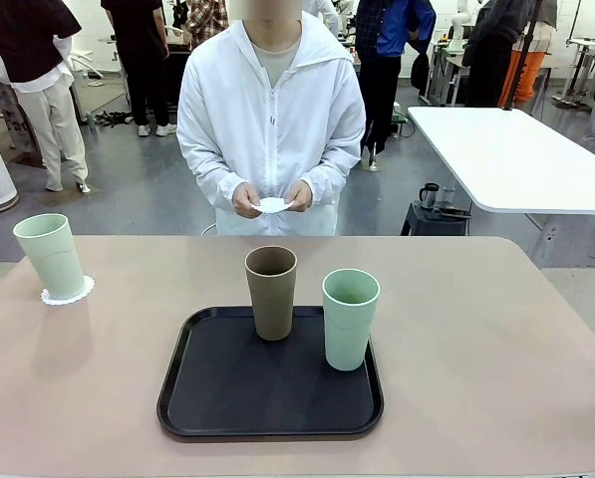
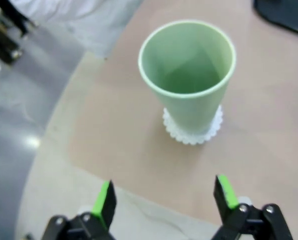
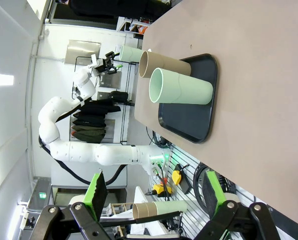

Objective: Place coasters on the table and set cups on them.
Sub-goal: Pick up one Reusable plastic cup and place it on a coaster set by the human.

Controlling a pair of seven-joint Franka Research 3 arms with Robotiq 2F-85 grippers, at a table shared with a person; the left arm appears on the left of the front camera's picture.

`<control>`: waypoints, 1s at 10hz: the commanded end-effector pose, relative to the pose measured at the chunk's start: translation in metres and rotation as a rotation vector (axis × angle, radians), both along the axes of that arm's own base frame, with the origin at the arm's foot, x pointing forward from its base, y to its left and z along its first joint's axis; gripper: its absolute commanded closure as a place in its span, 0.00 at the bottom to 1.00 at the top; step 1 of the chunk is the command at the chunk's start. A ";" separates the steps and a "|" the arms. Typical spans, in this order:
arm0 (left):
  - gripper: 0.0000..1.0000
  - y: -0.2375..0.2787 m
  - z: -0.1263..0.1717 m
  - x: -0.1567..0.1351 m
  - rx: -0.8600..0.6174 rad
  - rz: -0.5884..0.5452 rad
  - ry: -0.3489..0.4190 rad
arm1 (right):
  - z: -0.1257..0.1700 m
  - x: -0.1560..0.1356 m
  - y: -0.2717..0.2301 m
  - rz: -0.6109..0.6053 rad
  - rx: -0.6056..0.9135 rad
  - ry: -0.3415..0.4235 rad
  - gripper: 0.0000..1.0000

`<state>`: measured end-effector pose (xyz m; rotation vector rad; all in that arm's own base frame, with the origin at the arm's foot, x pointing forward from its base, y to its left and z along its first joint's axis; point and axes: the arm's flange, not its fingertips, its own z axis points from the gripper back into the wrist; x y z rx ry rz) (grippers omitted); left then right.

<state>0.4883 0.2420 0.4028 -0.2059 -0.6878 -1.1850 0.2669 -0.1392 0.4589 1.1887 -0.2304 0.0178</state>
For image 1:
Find person's left hand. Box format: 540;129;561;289
285;181;314;213

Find light green plastic cup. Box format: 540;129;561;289
12;213;87;301
321;269;382;372

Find person's right hand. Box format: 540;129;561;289
230;181;264;220

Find bystander dark grey jacket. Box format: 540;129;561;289
461;0;532;109

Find white background desk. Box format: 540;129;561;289
550;37;595;109

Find bystander all black clothes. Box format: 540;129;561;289
100;0;178;138

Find black stool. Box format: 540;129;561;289
400;200;473;237

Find bystander blue shirt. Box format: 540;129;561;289
354;0;437;173

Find person's left forearm white sleeve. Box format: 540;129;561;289
296;133;367;205

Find brown plastic cup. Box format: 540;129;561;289
244;245;298;343

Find bystander black shirt white trousers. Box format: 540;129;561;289
0;0;90;194

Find grey background desk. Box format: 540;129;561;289
429;42;470;109

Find large white table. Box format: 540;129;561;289
406;106;595;263

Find person in white jacket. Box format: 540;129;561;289
175;0;367;238

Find black plastic tray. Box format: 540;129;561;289
155;305;386;439

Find person's right forearm white sleeve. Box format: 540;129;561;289
176;133;251;208

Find black stand pole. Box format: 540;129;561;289
498;0;545;112

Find bystander orange trousers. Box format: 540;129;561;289
498;0;560;104

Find white scalloped paper coaster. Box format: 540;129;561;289
249;196;296;215
40;274;96;307

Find black travel mug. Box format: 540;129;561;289
419;182;441;210

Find bystander plaid shirt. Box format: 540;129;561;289
184;0;231;49

